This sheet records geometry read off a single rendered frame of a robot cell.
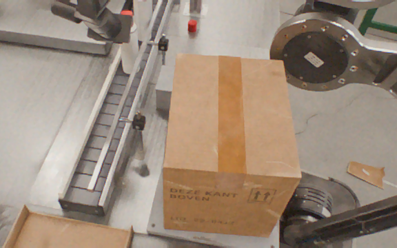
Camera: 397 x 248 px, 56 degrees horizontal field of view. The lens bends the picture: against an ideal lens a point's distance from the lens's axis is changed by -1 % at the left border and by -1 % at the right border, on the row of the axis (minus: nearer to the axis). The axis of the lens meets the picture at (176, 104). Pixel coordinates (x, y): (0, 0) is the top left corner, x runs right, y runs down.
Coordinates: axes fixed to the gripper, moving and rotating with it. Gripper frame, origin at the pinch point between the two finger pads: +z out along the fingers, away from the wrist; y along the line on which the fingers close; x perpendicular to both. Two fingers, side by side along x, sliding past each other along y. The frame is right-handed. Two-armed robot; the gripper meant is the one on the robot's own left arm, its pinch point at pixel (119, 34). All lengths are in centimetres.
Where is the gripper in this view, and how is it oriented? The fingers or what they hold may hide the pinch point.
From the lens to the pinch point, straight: 99.6
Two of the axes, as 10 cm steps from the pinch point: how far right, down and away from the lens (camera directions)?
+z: 1.1, 0.2, 9.9
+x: -1.5, 9.9, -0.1
